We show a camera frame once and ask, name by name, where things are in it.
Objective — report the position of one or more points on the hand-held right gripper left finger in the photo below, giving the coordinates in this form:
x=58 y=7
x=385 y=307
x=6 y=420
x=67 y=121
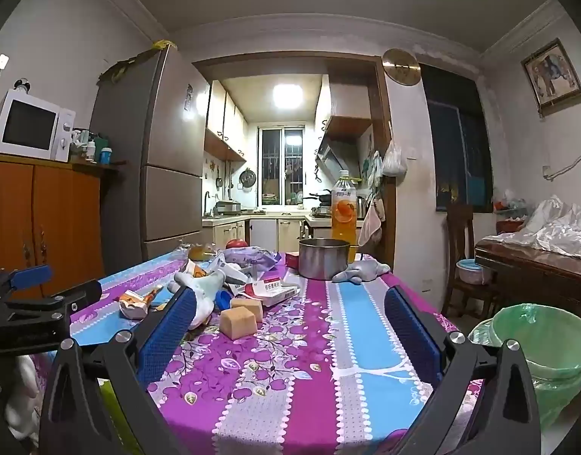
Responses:
x=169 y=329

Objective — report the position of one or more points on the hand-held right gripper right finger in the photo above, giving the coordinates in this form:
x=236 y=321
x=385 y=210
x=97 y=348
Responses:
x=413 y=336

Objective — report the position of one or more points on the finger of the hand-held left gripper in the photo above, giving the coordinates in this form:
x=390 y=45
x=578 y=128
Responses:
x=72 y=296
x=32 y=277

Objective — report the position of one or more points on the green lined trash bin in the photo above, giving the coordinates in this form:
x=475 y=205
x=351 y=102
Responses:
x=541 y=346

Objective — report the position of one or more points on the crumpled orange white wrapper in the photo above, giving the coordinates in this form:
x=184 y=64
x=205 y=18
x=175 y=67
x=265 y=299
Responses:
x=134 y=302

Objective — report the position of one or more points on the white plush toy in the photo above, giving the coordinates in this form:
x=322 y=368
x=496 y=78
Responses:
x=205 y=289

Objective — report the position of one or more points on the white cloth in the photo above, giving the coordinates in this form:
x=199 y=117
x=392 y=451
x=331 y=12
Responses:
x=27 y=388

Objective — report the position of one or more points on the orange wooden cabinet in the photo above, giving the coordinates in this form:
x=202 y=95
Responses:
x=58 y=222

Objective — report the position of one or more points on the blue bottle cap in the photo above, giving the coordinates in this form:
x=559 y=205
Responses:
x=223 y=298

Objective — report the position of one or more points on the large brown cube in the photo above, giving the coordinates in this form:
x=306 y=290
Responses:
x=237 y=323

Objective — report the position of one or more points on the crumpled white packaging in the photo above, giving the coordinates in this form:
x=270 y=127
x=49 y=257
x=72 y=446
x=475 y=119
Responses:
x=229 y=272

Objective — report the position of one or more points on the small brown cube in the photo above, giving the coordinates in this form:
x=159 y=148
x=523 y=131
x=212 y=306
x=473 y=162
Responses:
x=249 y=304

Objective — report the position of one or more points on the grey plush toy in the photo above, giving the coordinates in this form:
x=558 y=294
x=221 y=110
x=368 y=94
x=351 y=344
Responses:
x=361 y=271

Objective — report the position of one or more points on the pink and blue basin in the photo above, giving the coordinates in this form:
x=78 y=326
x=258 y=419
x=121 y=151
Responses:
x=473 y=272

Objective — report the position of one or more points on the purple floral tablecloth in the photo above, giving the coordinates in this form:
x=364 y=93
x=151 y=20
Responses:
x=319 y=365

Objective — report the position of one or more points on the red apple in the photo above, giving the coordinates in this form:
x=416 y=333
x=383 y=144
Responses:
x=236 y=244

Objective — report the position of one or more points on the red and white medicine box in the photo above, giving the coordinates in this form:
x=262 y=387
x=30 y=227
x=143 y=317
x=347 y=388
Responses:
x=271 y=291

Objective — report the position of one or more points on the purple plastic bag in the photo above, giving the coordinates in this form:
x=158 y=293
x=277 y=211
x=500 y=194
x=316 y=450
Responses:
x=252 y=257

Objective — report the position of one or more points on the wooden chair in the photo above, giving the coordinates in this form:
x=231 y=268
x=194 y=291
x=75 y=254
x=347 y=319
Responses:
x=460 y=232

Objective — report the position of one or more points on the hanging pink towel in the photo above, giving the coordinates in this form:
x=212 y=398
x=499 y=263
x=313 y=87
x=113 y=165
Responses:
x=371 y=225

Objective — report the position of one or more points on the steel pot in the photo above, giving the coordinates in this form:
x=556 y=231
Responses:
x=323 y=258

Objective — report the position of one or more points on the lower kitchen cabinets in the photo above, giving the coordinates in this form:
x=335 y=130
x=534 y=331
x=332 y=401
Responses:
x=262 y=234

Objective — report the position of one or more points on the kitchen cabinets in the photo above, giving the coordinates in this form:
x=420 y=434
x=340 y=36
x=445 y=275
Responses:
x=222 y=118
x=262 y=234

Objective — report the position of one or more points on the dark wooden table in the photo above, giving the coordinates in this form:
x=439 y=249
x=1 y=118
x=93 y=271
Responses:
x=532 y=265

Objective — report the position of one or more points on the blue cup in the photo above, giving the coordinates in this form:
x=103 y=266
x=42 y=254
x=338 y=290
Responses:
x=105 y=155

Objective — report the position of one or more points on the orange juice bottle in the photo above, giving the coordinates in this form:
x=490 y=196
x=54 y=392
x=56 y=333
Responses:
x=343 y=211

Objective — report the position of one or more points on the white microwave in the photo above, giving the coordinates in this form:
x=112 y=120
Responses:
x=29 y=125

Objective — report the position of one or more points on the grey refrigerator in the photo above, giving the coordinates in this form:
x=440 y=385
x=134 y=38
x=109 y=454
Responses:
x=148 y=151

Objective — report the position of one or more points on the black wok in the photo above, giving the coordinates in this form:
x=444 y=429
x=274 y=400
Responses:
x=319 y=197

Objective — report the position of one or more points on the hanging round pan lid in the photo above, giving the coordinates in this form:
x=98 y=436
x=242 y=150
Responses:
x=248 y=179

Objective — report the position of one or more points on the hanging white plastic bag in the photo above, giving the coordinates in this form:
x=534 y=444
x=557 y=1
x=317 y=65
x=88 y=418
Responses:
x=394 y=163

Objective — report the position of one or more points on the white plastic bags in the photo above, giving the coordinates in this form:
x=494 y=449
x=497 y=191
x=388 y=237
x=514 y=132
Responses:
x=556 y=227

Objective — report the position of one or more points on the kitchen window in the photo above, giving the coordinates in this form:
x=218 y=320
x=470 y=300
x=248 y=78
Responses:
x=281 y=166

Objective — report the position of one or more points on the range hood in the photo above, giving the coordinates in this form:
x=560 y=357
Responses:
x=335 y=154

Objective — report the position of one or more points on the upper kitchen cabinets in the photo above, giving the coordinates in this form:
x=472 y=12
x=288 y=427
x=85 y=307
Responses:
x=222 y=118

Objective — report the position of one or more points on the square ceiling light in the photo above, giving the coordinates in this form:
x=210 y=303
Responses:
x=287 y=96

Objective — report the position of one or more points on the framed elephant picture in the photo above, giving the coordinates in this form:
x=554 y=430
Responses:
x=552 y=76

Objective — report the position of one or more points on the gold wall plate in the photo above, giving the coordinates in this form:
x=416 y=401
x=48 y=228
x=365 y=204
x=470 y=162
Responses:
x=401 y=66

